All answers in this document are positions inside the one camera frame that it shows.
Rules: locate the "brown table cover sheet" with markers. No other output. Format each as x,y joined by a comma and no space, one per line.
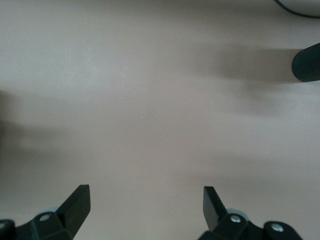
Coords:
150,100

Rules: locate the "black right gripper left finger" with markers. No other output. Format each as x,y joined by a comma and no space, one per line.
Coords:
65,222

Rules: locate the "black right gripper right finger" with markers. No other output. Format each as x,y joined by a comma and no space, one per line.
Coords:
225,225

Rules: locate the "black foam cylinder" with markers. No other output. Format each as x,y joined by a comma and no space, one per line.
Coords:
307,65

